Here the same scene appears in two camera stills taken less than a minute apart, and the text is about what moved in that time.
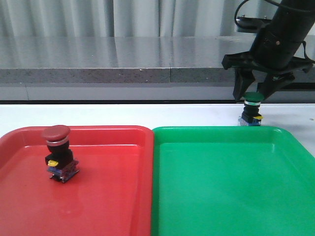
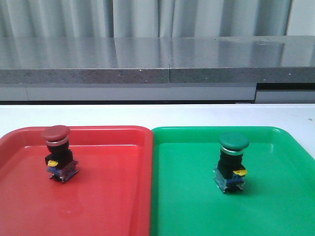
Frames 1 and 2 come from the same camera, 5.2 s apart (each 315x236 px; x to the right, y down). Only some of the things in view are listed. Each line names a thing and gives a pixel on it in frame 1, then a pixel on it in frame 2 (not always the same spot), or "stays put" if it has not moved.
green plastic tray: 211,181 stays put
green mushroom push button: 251,116 to 230,173
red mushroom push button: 59,161 stays put
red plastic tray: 110,195 stays put
